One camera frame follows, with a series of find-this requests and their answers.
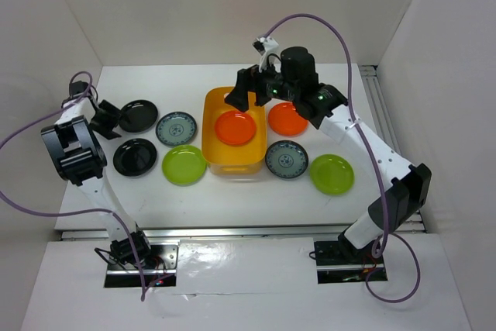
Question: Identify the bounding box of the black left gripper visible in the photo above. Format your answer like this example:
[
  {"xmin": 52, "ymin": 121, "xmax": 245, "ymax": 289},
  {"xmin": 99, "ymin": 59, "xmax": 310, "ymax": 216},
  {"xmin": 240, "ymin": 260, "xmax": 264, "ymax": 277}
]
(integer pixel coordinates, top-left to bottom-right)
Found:
[{"xmin": 88, "ymin": 98, "xmax": 128, "ymax": 140}]

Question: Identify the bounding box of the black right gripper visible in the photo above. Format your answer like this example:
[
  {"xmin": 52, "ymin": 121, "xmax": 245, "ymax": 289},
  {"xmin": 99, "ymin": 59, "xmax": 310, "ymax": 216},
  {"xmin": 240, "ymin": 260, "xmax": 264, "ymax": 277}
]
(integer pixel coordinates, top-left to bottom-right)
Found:
[{"xmin": 224, "ymin": 55, "xmax": 298, "ymax": 112}]

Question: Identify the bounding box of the black plate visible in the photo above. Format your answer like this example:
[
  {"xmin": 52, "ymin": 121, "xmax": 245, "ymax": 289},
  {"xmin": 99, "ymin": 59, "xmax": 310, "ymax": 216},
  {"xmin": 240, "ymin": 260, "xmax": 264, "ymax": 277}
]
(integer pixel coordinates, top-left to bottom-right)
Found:
[
  {"xmin": 112, "ymin": 138, "xmax": 157, "ymax": 178},
  {"xmin": 119, "ymin": 99, "xmax": 158, "ymax": 133}
]

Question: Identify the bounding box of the orange plate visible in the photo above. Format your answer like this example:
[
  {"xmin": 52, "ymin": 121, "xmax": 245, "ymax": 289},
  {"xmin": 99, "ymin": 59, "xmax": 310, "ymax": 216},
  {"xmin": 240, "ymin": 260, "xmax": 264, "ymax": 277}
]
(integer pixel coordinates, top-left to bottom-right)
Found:
[
  {"xmin": 268, "ymin": 102, "xmax": 308, "ymax": 136},
  {"xmin": 214, "ymin": 110, "xmax": 257, "ymax": 146}
]

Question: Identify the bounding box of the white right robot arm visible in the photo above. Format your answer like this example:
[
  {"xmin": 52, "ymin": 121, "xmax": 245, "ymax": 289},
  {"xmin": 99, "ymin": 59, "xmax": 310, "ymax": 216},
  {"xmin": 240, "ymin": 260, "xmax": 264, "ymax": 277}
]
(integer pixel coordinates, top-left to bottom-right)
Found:
[{"xmin": 225, "ymin": 47, "xmax": 432, "ymax": 263}]

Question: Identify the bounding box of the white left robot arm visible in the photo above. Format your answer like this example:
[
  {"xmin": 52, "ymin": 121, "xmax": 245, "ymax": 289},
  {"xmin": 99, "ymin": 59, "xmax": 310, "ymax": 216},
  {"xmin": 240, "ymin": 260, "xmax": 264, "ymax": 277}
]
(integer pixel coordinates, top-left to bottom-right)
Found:
[{"xmin": 41, "ymin": 94, "xmax": 153, "ymax": 268}]

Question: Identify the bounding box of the yellow plastic bin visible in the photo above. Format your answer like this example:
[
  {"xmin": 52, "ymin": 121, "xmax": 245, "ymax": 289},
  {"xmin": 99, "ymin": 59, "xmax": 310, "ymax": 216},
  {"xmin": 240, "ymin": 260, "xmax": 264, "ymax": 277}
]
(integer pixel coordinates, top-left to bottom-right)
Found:
[{"xmin": 201, "ymin": 87, "xmax": 267, "ymax": 176}]

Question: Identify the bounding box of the blue floral plate left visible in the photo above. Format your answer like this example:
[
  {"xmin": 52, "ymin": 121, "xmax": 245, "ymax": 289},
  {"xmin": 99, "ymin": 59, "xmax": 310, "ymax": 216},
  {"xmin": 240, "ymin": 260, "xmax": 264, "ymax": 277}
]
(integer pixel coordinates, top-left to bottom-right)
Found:
[{"xmin": 155, "ymin": 111, "xmax": 198, "ymax": 147}]

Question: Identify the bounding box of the blue floral plate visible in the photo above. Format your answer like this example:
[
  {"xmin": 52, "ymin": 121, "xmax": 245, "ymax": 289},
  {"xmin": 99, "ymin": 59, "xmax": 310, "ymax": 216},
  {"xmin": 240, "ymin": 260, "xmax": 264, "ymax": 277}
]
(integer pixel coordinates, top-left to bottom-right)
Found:
[
  {"xmin": 264, "ymin": 140, "xmax": 309, "ymax": 180},
  {"xmin": 155, "ymin": 111, "xmax": 198, "ymax": 147}
]

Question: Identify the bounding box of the blue floral plate right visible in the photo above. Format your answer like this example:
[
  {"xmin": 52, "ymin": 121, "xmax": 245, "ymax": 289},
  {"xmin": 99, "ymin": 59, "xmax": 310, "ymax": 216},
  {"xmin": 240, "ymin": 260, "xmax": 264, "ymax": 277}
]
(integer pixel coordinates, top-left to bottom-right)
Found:
[{"xmin": 264, "ymin": 140, "xmax": 309, "ymax": 180}]

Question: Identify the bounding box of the green plate left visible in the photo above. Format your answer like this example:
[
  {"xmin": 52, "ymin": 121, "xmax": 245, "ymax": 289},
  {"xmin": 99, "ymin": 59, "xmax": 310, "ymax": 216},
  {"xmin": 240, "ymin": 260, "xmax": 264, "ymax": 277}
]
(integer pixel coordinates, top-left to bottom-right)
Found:
[{"xmin": 161, "ymin": 145, "xmax": 207, "ymax": 186}]

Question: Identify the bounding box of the green plate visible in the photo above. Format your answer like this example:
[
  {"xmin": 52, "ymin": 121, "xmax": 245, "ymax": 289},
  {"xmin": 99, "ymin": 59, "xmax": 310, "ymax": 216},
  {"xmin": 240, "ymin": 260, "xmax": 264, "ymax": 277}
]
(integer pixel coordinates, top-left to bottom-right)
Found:
[
  {"xmin": 309, "ymin": 154, "xmax": 355, "ymax": 195},
  {"xmin": 161, "ymin": 145, "xmax": 207, "ymax": 186}
]

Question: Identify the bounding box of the green plate right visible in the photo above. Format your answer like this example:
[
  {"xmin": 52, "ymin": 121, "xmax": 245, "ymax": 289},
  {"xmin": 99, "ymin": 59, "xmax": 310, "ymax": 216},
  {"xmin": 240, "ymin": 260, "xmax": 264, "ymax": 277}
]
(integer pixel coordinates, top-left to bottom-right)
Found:
[{"xmin": 309, "ymin": 154, "xmax": 355, "ymax": 195}]

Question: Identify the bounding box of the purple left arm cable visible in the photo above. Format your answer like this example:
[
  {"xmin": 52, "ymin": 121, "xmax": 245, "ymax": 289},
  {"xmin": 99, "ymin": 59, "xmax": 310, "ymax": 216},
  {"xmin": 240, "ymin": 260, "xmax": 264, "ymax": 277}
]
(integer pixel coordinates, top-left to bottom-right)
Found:
[{"xmin": 0, "ymin": 71, "xmax": 164, "ymax": 303}]

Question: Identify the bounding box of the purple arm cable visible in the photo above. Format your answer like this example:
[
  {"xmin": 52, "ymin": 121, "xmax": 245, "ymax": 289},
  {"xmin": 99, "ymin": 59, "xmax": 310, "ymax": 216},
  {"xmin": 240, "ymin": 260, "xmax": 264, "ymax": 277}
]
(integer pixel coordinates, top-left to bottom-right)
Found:
[
  {"xmin": 0, "ymin": 71, "xmax": 164, "ymax": 303},
  {"xmin": 265, "ymin": 12, "xmax": 422, "ymax": 304}
]

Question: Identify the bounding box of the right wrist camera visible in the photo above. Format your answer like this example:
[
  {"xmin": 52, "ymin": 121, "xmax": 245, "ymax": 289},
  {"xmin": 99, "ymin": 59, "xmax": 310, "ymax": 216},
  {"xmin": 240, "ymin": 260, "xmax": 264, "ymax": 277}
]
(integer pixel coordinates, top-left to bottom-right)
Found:
[{"xmin": 253, "ymin": 36, "xmax": 279, "ymax": 72}]

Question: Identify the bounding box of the aluminium rail right side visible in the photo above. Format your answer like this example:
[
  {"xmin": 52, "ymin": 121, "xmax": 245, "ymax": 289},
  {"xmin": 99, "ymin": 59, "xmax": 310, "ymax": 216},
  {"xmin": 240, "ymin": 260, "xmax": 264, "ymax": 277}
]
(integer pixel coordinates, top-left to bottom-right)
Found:
[{"xmin": 359, "ymin": 65, "xmax": 432, "ymax": 233}]

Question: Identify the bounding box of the aluminium rail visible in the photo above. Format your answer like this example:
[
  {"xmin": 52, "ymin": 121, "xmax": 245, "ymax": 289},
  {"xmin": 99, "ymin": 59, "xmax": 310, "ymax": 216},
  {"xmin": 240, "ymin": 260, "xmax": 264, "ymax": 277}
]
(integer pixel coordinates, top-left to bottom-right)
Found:
[
  {"xmin": 60, "ymin": 224, "xmax": 350, "ymax": 241},
  {"xmin": 359, "ymin": 65, "xmax": 432, "ymax": 233}
]

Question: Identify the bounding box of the aluminium rail front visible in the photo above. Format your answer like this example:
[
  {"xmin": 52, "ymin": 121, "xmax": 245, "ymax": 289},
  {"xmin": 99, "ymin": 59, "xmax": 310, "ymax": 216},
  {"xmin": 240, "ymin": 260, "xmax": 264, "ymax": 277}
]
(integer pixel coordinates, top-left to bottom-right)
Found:
[{"xmin": 60, "ymin": 224, "xmax": 350, "ymax": 241}]

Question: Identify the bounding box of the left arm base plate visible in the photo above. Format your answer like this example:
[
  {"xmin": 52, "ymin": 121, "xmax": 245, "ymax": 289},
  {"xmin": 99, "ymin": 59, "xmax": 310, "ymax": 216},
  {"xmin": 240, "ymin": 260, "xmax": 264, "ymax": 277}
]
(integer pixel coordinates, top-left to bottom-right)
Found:
[{"xmin": 103, "ymin": 243, "xmax": 179, "ymax": 288}]

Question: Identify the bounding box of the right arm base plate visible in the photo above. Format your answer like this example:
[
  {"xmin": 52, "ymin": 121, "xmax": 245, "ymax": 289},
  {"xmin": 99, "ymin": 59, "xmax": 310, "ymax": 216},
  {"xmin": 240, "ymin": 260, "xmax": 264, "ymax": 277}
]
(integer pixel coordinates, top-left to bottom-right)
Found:
[{"xmin": 308, "ymin": 241, "xmax": 388, "ymax": 284}]

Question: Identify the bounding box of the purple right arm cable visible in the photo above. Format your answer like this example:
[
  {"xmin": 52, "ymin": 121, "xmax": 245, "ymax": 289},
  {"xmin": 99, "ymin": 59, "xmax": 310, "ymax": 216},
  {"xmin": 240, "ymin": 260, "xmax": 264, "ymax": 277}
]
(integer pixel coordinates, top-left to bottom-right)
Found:
[{"xmin": 265, "ymin": 12, "xmax": 422, "ymax": 304}]

